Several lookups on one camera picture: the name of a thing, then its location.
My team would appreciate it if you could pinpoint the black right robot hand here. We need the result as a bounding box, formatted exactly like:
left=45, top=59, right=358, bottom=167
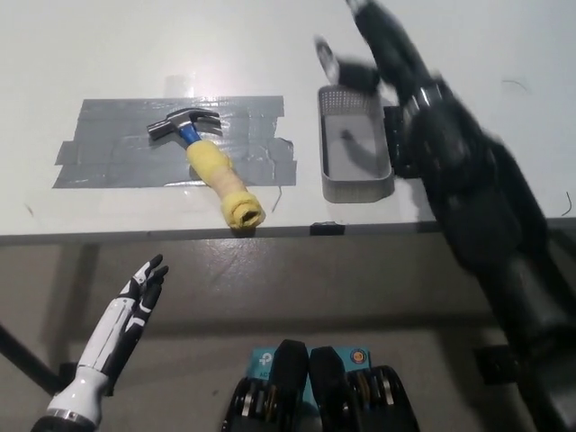
left=313, top=0, right=441, bottom=108

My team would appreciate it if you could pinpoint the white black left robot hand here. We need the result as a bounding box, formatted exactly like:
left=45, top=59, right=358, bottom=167
left=44, top=254, right=171, bottom=424

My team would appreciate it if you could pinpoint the blue hammer with yellow wrap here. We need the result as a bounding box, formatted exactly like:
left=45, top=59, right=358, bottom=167
left=146, top=107, right=266, bottom=235

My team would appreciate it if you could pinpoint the gray perforated plastic container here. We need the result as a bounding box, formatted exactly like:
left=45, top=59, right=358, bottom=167
left=317, top=85, right=395, bottom=203

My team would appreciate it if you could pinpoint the thin black table leg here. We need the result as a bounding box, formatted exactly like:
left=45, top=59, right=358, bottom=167
left=0, top=319, right=62, bottom=397

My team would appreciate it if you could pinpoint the small black tape piece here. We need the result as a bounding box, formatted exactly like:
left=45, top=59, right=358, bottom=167
left=309, top=220, right=347, bottom=235

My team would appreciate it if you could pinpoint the large black floor tape patch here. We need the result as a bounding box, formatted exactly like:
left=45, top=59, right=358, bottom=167
left=472, top=346, right=514, bottom=386

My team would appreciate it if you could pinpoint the gray duct tape patch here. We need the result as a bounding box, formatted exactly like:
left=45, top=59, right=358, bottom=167
left=52, top=94, right=298, bottom=189

